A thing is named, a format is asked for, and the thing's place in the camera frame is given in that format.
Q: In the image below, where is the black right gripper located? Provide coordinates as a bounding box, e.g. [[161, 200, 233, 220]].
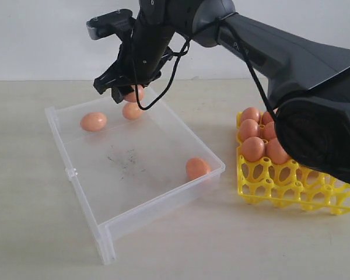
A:
[[93, 26, 174, 104]]

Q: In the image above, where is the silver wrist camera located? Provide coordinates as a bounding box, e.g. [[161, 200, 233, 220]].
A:
[[86, 9, 135, 41]]

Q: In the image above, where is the clear plastic tray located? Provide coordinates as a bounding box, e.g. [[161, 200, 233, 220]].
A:
[[45, 96, 225, 265]]

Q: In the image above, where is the yellow plastic egg tray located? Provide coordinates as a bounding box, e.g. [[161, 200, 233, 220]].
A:
[[236, 112, 350, 215]]

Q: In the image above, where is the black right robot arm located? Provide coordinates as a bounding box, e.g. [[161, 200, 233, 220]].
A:
[[86, 1, 350, 184]]

